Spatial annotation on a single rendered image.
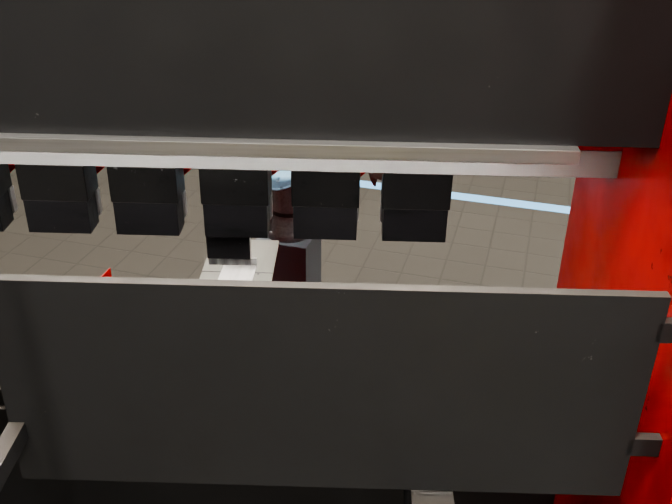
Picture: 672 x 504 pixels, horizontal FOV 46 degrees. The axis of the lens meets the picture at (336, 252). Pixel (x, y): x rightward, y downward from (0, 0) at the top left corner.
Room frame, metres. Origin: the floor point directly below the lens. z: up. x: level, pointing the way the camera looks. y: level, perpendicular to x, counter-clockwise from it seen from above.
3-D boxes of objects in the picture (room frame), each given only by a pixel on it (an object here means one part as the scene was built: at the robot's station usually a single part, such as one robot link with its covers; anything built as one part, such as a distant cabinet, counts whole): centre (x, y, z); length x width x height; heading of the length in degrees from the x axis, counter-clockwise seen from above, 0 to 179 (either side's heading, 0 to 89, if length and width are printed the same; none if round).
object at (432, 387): (1.10, 0.02, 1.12); 1.13 x 0.02 x 0.44; 89
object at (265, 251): (1.76, 0.25, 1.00); 0.26 x 0.18 x 0.01; 179
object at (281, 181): (2.37, 0.15, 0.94); 0.13 x 0.12 x 0.14; 104
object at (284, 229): (2.37, 0.16, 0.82); 0.15 x 0.15 x 0.10
